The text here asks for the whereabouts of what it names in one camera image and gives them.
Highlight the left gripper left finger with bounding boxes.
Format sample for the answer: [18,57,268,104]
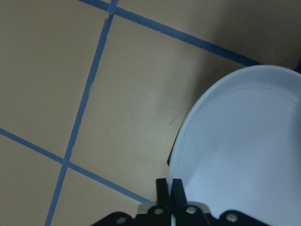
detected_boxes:
[156,178,170,209]

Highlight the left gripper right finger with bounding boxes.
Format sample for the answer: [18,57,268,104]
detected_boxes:
[170,179,187,210]

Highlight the blue plate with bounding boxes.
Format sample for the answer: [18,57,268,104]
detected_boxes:
[168,65,301,226]

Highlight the black dish rack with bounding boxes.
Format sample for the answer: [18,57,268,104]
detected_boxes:
[166,136,177,166]

